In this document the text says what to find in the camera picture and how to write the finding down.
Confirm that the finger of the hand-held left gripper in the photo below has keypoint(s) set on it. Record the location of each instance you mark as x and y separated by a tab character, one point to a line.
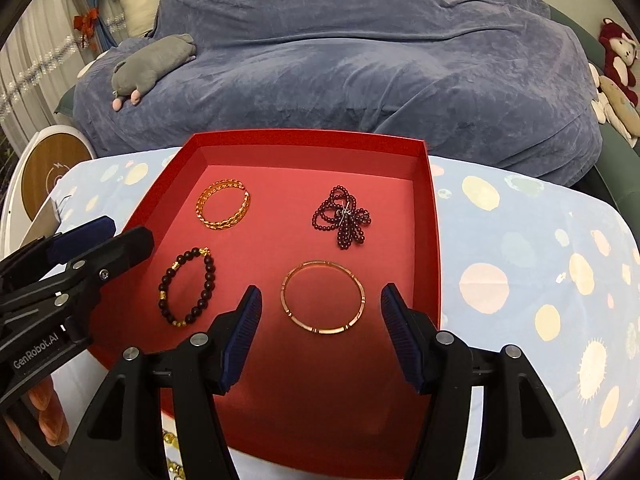
87	234
132	246

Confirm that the red cardboard box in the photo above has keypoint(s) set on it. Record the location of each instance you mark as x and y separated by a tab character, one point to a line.
310	200

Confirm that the thin gold bangle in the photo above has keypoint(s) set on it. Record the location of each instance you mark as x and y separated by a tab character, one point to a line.
283	296

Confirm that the blue velvet blanket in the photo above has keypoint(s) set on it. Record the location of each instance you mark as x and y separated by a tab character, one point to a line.
350	60

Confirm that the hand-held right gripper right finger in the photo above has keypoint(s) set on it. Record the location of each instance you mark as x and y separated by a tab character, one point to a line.
397	335

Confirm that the red plush toy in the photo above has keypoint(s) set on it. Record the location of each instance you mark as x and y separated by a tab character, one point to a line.
612	42

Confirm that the red bow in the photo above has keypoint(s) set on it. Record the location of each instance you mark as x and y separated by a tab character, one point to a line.
85	25

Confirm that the person's left hand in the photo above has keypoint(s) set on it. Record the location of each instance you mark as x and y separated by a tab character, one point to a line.
47	412

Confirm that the cream plush toy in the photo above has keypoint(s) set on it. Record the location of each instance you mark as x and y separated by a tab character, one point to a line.
617	100

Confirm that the white curtain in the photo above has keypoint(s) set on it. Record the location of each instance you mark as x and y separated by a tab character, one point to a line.
30	70

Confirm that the grey plush toy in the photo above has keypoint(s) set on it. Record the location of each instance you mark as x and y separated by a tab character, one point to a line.
150	62

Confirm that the blue curtain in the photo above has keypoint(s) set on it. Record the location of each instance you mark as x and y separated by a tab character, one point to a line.
107	30

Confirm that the white round device wooden disc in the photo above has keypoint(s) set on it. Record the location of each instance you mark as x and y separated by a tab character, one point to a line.
45	160

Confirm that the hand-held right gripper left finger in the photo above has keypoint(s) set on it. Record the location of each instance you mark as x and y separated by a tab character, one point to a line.
242	340

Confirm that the spotted light blue tablecloth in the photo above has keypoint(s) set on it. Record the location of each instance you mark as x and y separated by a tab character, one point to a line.
525	260

